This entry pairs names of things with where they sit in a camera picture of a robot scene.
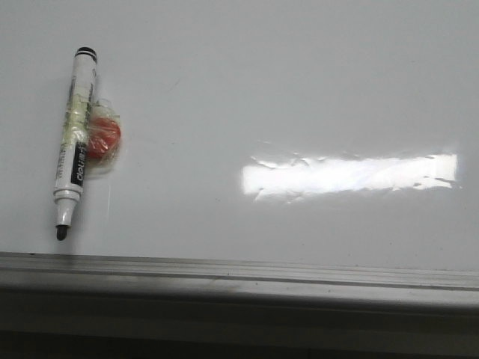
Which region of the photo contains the white black whiteboard marker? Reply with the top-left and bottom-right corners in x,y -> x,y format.
53,46 -> 97,241

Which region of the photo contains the grey aluminium whiteboard frame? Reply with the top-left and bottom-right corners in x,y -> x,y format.
1,252 -> 478,342

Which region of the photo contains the white whiteboard surface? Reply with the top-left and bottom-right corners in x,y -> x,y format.
1,1 -> 478,271

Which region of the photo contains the red round magnet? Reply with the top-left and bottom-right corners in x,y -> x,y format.
87,99 -> 122,178

